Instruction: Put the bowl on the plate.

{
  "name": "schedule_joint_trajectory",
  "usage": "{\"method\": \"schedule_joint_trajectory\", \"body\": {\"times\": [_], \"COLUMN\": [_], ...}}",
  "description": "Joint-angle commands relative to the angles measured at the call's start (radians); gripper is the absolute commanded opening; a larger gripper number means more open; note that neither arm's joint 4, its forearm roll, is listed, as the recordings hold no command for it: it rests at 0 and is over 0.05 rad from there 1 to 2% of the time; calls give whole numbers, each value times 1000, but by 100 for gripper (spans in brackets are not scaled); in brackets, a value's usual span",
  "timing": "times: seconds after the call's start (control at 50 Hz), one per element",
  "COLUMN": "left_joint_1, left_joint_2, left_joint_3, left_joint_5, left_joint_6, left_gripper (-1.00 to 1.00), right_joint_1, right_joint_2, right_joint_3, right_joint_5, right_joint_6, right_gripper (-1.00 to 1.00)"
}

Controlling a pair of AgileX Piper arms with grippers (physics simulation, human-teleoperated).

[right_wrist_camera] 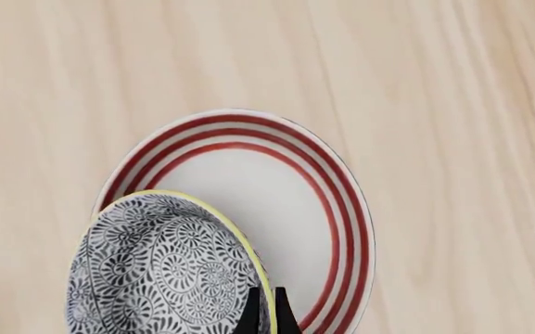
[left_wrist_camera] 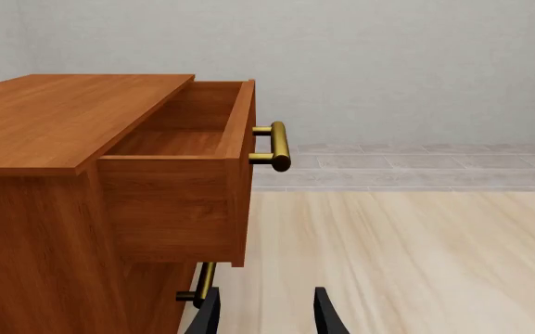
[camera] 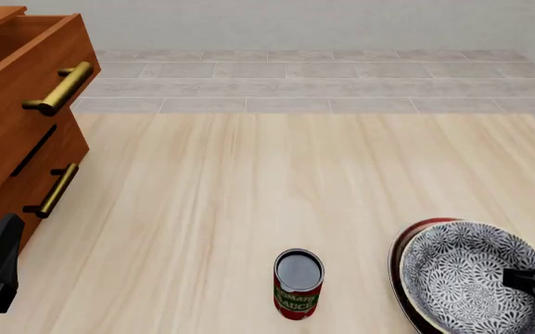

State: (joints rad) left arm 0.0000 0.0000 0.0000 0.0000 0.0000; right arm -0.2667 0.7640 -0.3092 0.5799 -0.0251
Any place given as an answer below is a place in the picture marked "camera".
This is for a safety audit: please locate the black white patterned bowl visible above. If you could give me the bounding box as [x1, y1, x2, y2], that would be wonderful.
[400, 220, 535, 334]

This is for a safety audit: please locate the tomato sauce tin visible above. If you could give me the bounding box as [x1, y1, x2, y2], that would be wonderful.
[273, 248, 326, 322]

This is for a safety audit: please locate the long brass drawer handle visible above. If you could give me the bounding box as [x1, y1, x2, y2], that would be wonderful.
[20, 60, 96, 118]

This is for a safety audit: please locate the plate with red ring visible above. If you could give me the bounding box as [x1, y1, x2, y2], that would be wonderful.
[388, 217, 535, 334]

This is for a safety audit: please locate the short brass drawer handle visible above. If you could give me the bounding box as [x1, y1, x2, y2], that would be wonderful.
[22, 161, 81, 220]

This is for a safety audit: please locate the open wooden drawer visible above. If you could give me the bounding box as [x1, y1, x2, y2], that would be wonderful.
[0, 13, 102, 197]

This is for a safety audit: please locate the closed wooden drawer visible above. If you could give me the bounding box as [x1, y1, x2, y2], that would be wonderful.
[0, 108, 91, 253]

